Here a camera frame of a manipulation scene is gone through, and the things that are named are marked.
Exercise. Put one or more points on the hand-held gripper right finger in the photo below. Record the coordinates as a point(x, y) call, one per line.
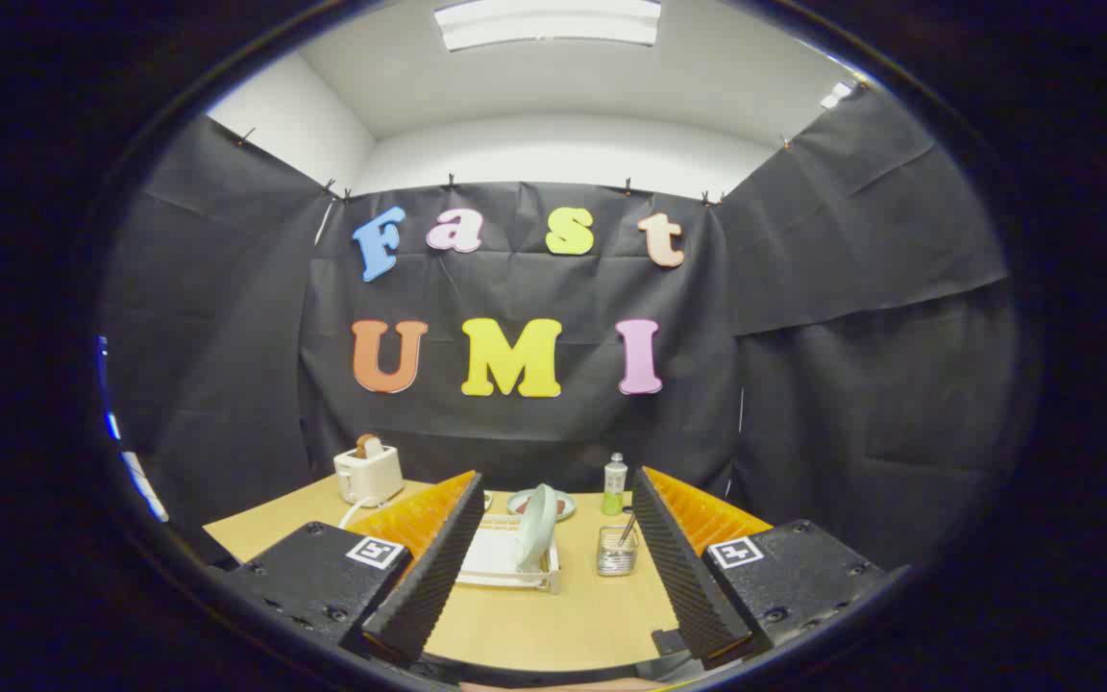
point(683, 567)

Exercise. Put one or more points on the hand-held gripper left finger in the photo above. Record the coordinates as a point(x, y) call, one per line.
point(438, 567)

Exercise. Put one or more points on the clear cutlery basket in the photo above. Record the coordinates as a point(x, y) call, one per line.
point(616, 559)

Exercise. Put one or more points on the pale green plate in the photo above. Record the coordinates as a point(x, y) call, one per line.
point(536, 529)

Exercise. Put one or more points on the pale green serving dish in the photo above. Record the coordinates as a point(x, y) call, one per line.
point(518, 502)

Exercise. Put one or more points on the green drink bottle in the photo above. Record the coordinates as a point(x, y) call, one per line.
point(615, 485)

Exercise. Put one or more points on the white toaster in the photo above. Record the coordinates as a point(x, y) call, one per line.
point(366, 478)

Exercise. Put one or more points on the toasted bread slice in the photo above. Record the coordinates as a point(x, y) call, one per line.
point(368, 446)

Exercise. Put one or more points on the black backdrop cloth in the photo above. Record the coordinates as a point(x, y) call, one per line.
point(515, 288)

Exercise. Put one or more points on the white printed paper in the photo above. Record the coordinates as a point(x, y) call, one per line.
point(145, 490)

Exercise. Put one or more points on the small ceiling light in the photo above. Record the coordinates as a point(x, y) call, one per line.
point(837, 94)

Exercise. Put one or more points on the long ceiling light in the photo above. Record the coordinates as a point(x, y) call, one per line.
point(544, 24)

